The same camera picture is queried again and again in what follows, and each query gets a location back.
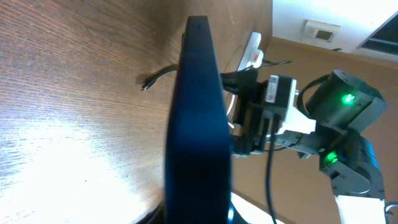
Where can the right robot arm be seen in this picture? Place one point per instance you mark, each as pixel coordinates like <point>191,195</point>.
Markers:
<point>271,116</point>

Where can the white USB charger plug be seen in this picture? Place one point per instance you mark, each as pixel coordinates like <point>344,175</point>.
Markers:
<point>255,59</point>

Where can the dark glass window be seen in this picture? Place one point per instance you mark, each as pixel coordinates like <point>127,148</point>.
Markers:
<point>384,39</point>

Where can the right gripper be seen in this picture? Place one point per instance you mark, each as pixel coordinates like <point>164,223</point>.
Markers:
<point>248,111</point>

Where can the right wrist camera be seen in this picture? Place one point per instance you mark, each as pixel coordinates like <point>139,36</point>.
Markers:
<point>279,101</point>

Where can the white power strip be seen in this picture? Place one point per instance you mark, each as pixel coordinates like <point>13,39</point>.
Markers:
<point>253,43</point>

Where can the white wall thermostat panel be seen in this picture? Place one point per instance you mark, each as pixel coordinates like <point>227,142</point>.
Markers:
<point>314,30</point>

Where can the blue Samsung Galaxy smartphone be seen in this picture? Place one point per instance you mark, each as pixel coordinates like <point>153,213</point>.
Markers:
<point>198,143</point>

